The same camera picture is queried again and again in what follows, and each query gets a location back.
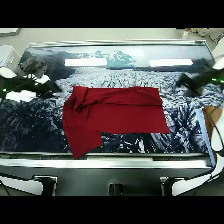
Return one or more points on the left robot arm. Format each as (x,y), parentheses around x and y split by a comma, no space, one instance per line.
(23,85)

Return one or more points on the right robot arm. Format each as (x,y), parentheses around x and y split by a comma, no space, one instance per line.
(200,80)

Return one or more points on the red garment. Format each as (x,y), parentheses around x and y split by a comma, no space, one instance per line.
(116,111)

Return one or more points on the silver frame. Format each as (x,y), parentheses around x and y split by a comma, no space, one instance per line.
(100,163)

